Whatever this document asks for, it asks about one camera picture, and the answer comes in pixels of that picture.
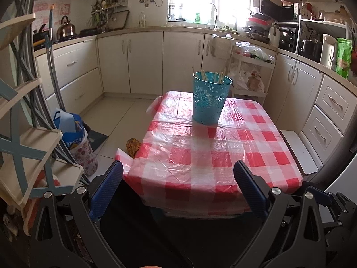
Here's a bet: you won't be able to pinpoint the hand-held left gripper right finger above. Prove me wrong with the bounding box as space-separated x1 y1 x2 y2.
234 160 326 268

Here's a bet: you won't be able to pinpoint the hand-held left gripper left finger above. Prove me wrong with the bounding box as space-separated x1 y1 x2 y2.
36 160 125 268

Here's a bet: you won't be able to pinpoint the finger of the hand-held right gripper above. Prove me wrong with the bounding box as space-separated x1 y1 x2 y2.
315 191 357 210
322 218 352 234

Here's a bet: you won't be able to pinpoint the teal perforated plastic basket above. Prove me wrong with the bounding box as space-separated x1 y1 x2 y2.
192 71 233 125

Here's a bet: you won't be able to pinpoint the bundle of wooden chopsticks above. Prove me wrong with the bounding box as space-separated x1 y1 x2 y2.
191 66 227 84

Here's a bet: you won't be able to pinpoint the yellow patterned slipper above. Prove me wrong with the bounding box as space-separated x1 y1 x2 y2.
126 138 142 157

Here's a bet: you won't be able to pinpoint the red white checkered plastic tablecloth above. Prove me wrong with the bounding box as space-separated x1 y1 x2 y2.
115 90 303 217

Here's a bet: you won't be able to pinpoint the dark door mat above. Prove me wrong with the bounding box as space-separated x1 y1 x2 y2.
88 130 109 153

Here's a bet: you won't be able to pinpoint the white step stool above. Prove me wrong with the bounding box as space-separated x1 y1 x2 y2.
280 130 321 176

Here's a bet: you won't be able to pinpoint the grey metal folding rack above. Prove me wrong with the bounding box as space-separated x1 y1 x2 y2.
8 0 84 179

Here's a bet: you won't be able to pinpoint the red orange cloth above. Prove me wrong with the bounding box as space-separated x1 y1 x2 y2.
25 170 60 224

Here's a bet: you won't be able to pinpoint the blue and beige shelf rack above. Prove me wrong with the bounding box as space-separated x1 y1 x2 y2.
0 13 84 236

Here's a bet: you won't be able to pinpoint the cream panelled drawer cabinet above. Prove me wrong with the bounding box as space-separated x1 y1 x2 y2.
301 74 357 153

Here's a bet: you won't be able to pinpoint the cream panelled door cabinet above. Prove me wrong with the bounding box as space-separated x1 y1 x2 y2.
264 53 324 130

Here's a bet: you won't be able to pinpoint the white kitchen trolley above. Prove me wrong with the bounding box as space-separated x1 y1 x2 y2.
230 52 276 98

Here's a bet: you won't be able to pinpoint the cream flat drawer cabinet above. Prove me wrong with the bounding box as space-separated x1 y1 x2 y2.
35 38 105 115

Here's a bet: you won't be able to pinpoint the cream base cabinets with doors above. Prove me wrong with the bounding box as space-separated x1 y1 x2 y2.
96 31 215 95

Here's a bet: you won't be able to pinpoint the clear plastic bags of vegetables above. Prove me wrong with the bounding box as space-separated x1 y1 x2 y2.
234 41 275 62

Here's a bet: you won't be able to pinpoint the green snack packet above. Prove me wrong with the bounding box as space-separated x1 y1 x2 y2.
335 38 352 79

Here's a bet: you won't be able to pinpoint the white hanging bin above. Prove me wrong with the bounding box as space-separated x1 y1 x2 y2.
212 34 233 59

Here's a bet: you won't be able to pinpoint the white electric kettle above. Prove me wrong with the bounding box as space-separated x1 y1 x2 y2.
319 33 337 69

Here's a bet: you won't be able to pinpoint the steel cooking pot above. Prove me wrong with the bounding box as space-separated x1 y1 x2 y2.
300 39 321 59

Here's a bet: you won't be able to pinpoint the white plastic jug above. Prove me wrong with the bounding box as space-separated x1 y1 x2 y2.
269 25 280 48

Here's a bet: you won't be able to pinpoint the black toaster oven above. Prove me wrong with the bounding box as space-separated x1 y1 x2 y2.
275 22 299 52

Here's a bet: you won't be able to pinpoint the beige kitchen countertop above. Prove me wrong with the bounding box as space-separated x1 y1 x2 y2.
33 25 357 88

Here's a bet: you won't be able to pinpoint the stack of pots and pans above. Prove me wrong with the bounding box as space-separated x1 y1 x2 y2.
245 13 275 44

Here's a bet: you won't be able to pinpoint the steel whistling kettle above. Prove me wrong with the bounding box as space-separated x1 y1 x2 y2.
57 15 76 37

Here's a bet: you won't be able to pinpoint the black wok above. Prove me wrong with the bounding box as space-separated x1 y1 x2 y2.
33 24 49 44

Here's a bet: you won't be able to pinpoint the dark rimmed baking tray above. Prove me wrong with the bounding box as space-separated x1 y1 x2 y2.
112 10 130 30

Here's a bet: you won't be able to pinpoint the white appliance shelf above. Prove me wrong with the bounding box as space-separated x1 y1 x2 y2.
297 18 352 63

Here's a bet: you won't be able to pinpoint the chrome kitchen faucet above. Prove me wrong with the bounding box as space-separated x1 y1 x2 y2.
209 2 218 30

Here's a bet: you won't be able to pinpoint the black microwave oven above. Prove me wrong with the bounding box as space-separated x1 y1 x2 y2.
259 0 300 23

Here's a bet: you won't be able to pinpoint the wall shelf with bottles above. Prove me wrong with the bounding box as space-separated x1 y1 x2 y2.
91 0 129 14

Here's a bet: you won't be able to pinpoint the pink wall stickers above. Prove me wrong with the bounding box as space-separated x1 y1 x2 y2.
33 2 70 16

